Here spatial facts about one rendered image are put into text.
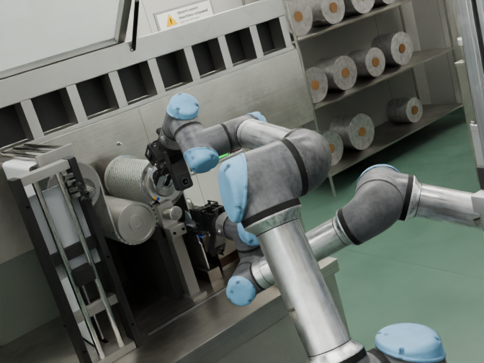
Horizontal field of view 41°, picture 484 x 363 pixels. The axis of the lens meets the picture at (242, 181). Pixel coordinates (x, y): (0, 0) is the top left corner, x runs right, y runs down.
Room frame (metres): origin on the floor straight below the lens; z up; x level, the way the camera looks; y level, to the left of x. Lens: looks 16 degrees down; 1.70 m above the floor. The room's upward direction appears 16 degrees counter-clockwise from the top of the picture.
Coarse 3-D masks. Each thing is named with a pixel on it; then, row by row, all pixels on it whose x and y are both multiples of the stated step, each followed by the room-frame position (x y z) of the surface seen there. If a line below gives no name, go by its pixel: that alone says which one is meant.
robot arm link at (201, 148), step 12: (180, 132) 1.53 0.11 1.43; (192, 132) 1.52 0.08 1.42; (204, 132) 1.53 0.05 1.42; (216, 132) 1.52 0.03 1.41; (180, 144) 1.53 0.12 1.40; (192, 144) 1.50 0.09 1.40; (204, 144) 1.50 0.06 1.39; (216, 144) 1.51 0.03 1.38; (228, 144) 1.52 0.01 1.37; (192, 156) 1.49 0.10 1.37; (204, 156) 1.48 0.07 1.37; (216, 156) 1.49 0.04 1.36; (192, 168) 1.49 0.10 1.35; (204, 168) 1.50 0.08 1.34
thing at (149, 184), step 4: (152, 168) 1.81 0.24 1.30; (148, 176) 1.79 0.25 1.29; (148, 180) 1.79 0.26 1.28; (148, 184) 1.78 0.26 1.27; (152, 184) 1.79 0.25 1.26; (148, 188) 1.78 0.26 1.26; (152, 188) 1.79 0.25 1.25; (148, 192) 1.78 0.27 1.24; (152, 192) 1.79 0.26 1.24; (176, 192) 1.83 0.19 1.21; (152, 196) 1.78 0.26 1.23; (156, 196) 1.79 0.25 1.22; (160, 196) 1.80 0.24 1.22; (164, 196) 1.81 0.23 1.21; (168, 196) 1.81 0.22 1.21; (172, 196) 1.82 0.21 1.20; (176, 196) 1.82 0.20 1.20; (160, 200) 1.79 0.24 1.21
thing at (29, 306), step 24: (0, 264) 1.86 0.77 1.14; (24, 264) 1.89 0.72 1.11; (96, 264) 2.01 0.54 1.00; (120, 264) 2.05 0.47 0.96; (0, 288) 1.84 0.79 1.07; (24, 288) 1.88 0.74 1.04; (48, 288) 1.91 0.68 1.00; (96, 288) 1.99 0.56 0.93; (0, 312) 1.83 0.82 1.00; (24, 312) 1.86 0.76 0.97; (48, 312) 1.90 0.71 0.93; (0, 336) 1.81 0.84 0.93
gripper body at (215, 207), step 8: (208, 200) 1.82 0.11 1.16; (192, 208) 1.79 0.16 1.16; (200, 208) 1.77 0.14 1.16; (208, 208) 1.76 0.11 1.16; (216, 208) 1.72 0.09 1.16; (192, 216) 1.78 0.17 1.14; (200, 216) 1.75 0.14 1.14; (208, 216) 1.74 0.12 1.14; (216, 216) 1.71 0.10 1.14; (200, 224) 1.75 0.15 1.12; (208, 224) 1.76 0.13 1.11; (208, 232) 1.75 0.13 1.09; (216, 232) 1.69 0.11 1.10
